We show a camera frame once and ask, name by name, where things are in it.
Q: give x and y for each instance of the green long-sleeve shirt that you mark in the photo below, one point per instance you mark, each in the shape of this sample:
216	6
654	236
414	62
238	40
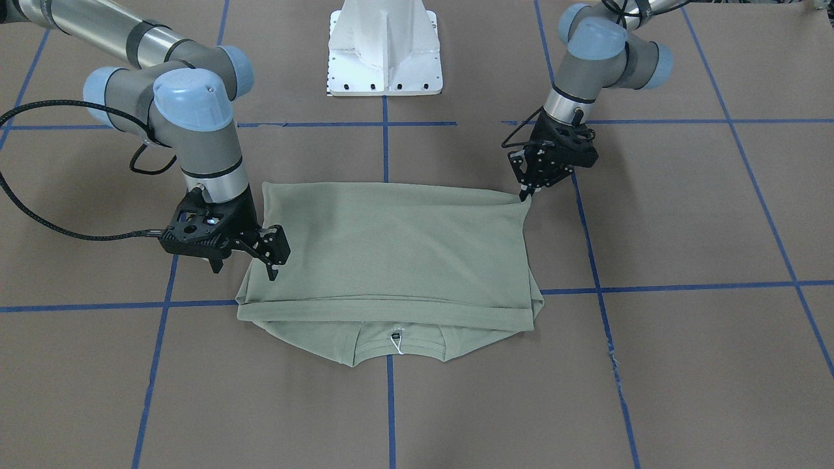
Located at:
384	268

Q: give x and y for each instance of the white central column base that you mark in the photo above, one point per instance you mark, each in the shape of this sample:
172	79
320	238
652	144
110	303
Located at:
384	48

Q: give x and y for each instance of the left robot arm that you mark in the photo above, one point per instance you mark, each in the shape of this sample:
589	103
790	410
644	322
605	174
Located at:
602	53

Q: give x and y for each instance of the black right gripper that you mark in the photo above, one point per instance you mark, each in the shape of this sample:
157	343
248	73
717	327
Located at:
244	215

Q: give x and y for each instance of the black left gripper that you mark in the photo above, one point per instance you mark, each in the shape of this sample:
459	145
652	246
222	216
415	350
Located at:
542	147

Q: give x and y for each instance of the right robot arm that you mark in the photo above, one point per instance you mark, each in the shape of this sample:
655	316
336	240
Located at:
174	93

